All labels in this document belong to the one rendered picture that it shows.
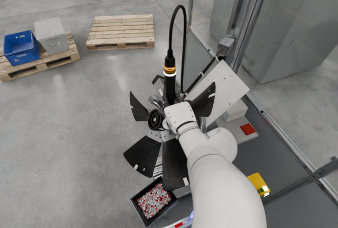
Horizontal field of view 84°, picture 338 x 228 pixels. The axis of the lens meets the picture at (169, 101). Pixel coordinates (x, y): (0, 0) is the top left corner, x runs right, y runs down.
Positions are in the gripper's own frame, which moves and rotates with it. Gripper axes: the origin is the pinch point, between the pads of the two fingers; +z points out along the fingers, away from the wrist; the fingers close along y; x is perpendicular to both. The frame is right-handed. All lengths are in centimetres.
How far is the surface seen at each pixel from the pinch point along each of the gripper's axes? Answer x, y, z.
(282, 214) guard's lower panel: -106, 70, -55
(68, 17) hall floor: -152, -80, 415
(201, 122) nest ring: -33.6, 20.5, 2.1
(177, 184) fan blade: -33.7, -5.4, -23.9
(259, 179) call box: -41, 35, -35
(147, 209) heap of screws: -64, -22, -23
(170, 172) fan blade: -33.0, -6.6, -18.0
